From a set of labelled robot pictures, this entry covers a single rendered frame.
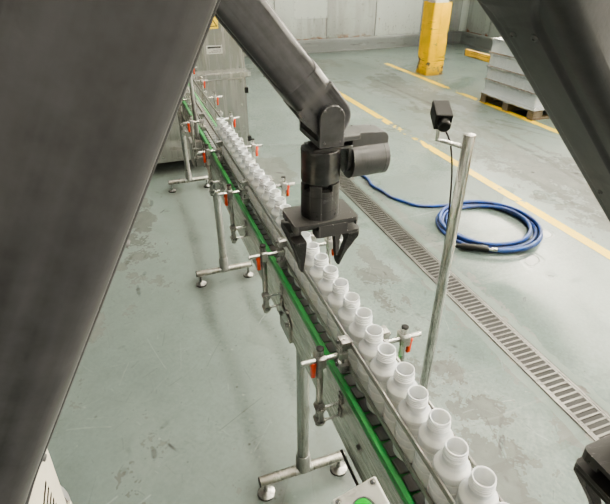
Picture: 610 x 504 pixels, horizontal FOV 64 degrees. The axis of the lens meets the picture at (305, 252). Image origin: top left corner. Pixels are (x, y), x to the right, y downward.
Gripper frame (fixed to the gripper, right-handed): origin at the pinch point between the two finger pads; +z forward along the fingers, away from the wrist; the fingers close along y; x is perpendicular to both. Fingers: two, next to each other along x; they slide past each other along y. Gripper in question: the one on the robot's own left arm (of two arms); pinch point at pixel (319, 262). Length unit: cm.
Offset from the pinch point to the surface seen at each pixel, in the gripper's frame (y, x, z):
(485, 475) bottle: -16.4, 28.7, 25.0
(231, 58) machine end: -69, -389, 43
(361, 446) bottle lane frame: -9.1, 3.3, 47.7
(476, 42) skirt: -712, -879, 142
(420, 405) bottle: -14.0, 13.9, 24.8
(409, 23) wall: -577, -939, 105
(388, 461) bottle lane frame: -9.8, 12.8, 40.2
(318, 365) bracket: -3.5, -8.2, 32.5
